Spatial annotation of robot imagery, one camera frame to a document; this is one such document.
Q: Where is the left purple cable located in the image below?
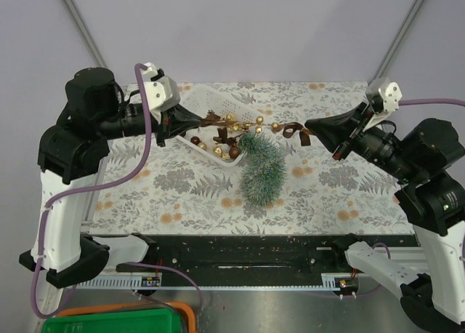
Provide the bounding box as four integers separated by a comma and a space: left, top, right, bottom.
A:
30, 63, 205, 319

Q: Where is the small green christmas tree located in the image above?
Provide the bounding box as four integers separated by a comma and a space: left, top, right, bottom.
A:
238, 132, 286, 207

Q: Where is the brown shiny bauble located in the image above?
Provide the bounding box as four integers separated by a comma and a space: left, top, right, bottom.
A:
229, 145, 241, 159

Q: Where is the white slotted cable duct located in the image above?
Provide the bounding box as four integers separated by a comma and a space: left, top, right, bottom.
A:
76, 273, 162, 290

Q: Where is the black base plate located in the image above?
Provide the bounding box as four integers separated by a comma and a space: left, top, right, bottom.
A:
116, 233, 375, 286

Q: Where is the orange plastic bin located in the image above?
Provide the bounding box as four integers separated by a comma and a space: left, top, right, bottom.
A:
57, 302, 197, 333

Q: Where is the floral patterned table mat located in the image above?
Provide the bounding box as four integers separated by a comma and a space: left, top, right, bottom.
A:
89, 81, 413, 236

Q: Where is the green plastic bin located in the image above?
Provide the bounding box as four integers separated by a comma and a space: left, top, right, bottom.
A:
41, 309, 185, 333

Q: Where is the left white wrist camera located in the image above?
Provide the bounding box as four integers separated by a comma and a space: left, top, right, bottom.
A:
142, 63, 180, 122

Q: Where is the aluminium frame rail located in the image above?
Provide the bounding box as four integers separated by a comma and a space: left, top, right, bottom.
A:
321, 273, 360, 290

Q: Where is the white plastic basket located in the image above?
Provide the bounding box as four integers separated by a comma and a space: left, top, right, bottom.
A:
177, 84, 261, 167

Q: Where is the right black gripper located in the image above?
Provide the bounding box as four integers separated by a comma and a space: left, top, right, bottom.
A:
304, 99, 420, 181

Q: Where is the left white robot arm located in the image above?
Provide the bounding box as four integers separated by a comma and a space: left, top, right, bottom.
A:
19, 63, 202, 289

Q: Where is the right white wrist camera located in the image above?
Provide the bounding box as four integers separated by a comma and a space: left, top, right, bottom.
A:
363, 76, 403, 132

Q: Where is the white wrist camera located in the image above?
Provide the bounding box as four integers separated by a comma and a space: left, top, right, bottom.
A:
363, 76, 403, 132
142, 63, 180, 122

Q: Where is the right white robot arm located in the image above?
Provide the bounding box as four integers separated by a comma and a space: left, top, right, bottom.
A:
305, 103, 464, 332

